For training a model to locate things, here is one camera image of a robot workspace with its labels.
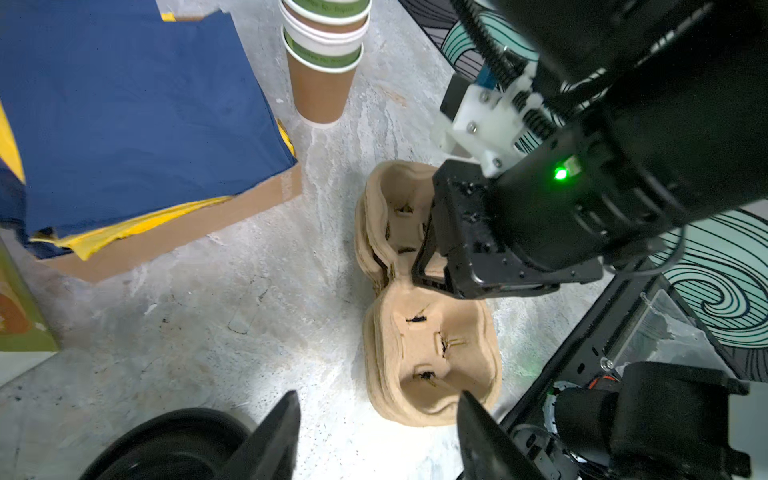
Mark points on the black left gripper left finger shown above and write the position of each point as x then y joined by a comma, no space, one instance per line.
270,451

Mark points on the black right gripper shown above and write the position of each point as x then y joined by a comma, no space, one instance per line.
515,235

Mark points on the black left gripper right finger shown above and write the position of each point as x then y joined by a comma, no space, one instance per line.
487,451

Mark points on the brown pulp cup carrier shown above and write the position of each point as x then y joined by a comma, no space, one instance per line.
422,348

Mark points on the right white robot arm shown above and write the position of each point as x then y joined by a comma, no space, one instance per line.
637,118

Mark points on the white paper takeout bag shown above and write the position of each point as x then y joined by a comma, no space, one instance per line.
26,340

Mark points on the brown cardboard napkin tray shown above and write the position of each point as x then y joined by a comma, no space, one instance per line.
124,255

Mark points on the stack of paper cups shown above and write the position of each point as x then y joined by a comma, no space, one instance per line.
324,46

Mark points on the dark blue napkin stack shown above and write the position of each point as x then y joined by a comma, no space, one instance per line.
123,120

